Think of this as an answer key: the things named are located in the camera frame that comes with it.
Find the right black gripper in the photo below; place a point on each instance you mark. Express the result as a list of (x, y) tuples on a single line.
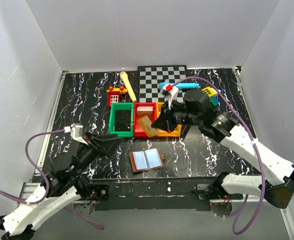
[(165, 121)]

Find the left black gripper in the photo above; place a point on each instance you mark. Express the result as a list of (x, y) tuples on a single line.
[(108, 143)]

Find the brown leather card holder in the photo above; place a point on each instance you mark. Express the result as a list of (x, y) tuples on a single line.
[(133, 166)]

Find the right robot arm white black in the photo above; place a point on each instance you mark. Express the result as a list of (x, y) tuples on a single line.
[(276, 178)]

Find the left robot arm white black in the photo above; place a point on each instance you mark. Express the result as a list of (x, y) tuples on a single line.
[(60, 187)]

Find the card stack in red bin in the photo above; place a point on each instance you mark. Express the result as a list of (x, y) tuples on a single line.
[(144, 110)]

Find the black card in green bin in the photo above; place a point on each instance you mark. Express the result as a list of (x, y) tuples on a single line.
[(122, 121)]

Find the yellow plastic bin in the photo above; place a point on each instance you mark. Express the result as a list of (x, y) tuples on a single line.
[(161, 133)]

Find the black silver microphone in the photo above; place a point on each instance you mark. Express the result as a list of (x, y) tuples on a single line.
[(184, 131)]

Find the red plastic bin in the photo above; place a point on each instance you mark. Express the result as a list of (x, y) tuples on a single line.
[(137, 130)]

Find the green plastic bin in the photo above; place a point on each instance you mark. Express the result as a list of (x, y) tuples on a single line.
[(121, 106)]

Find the blue toy microphone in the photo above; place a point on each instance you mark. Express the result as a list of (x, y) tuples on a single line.
[(180, 86)]

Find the checkered chess board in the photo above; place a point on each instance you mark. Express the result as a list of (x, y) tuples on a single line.
[(152, 75)]

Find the red toy block house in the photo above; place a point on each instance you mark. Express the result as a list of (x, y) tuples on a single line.
[(114, 94)]

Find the yellow green block toy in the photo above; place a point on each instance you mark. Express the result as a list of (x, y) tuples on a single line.
[(212, 94)]

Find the beige toy microphone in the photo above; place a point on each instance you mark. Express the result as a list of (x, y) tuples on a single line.
[(125, 79)]

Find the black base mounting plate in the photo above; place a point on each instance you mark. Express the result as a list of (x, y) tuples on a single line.
[(153, 193)]

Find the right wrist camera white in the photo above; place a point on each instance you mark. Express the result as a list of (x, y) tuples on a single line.
[(170, 92)]

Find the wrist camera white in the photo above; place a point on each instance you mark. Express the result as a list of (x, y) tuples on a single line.
[(77, 132), (170, 92)]

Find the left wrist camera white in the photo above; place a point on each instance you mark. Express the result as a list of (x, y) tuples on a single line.
[(77, 132)]

